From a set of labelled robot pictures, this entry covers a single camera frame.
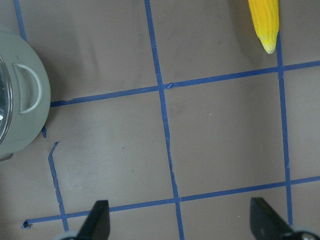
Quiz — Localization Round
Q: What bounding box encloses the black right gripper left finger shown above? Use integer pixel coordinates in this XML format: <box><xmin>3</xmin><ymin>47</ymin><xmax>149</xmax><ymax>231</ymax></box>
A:
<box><xmin>75</xmin><ymin>200</ymin><xmax>111</xmax><ymax>240</ymax></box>

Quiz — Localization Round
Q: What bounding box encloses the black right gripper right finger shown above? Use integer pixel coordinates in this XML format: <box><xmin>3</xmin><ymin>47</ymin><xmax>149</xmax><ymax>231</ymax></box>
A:
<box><xmin>250</xmin><ymin>197</ymin><xmax>294</xmax><ymax>240</ymax></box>

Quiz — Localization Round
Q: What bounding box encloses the yellow corn cob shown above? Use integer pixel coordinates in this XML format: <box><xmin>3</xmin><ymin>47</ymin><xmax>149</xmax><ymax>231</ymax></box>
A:
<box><xmin>248</xmin><ymin>0</ymin><xmax>280</xmax><ymax>55</ymax></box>

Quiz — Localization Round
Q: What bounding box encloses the pale green electric pot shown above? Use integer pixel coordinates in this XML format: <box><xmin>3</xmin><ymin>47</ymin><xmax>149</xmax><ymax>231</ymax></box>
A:
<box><xmin>0</xmin><ymin>26</ymin><xmax>51</xmax><ymax>161</ymax></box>

